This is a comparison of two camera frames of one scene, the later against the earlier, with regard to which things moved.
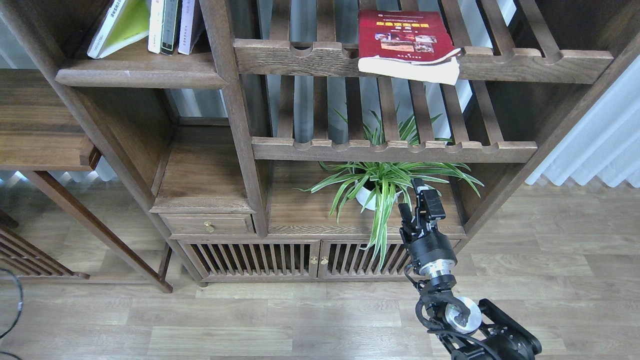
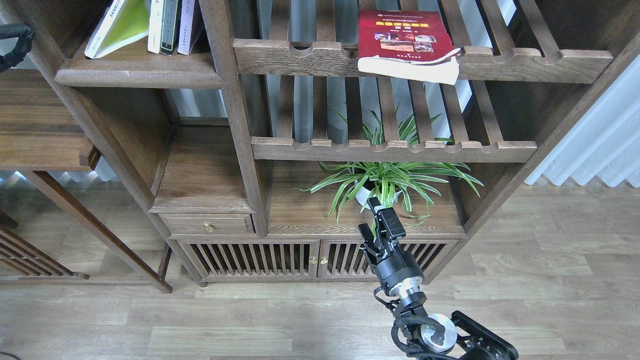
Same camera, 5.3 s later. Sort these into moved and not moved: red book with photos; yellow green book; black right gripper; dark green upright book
Moved: black right gripper
Not moved: yellow green book; red book with photos; dark green upright book
